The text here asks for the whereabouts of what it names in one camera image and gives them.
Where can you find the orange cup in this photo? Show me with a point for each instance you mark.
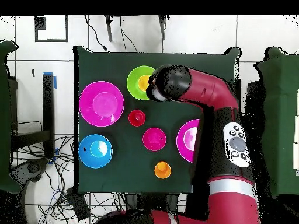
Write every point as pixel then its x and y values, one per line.
pixel 162 170

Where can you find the large pink bowl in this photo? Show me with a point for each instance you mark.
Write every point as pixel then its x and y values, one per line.
pixel 101 103
pixel 184 140

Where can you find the black pedestal leg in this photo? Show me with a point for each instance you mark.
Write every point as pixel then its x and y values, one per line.
pixel 31 169

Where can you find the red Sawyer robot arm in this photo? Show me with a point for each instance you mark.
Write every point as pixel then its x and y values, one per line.
pixel 210 91

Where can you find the black table frame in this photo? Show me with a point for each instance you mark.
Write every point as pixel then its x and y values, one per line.
pixel 48 105

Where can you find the black power strip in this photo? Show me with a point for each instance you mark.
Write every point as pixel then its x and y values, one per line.
pixel 78 205

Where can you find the green bowl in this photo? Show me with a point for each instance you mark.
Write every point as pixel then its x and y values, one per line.
pixel 133 82

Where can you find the dark green tablecloth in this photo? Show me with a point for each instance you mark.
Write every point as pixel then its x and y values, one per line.
pixel 105 60

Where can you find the metal chair leg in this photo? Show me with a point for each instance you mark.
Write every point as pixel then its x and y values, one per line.
pixel 108 30
pixel 162 28

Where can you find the grey square floor frame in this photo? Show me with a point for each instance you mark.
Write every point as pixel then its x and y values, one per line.
pixel 51 40

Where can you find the blue bowl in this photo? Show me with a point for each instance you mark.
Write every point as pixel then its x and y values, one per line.
pixel 95 151

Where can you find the small crimson bowl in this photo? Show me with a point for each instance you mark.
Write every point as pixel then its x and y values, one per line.
pixel 154 139

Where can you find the red cup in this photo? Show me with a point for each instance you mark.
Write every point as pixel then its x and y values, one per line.
pixel 137 117

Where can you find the yellow cup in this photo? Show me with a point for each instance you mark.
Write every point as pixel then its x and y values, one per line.
pixel 143 82

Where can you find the green cloth side table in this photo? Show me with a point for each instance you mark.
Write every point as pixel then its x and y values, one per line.
pixel 5 116
pixel 280 116

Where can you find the blue tape strip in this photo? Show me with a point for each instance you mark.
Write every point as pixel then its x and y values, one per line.
pixel 55 82

